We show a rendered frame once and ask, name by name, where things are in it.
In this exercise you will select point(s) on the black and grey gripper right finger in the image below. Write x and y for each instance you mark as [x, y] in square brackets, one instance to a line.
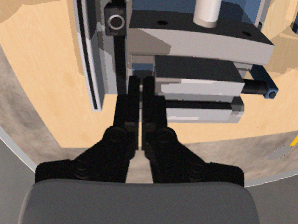
[175, 163]

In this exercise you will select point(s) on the grey metal block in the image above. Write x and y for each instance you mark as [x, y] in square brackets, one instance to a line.
[196, 88]

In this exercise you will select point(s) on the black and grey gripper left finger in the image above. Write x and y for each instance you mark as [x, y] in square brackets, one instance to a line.
[104, 160]

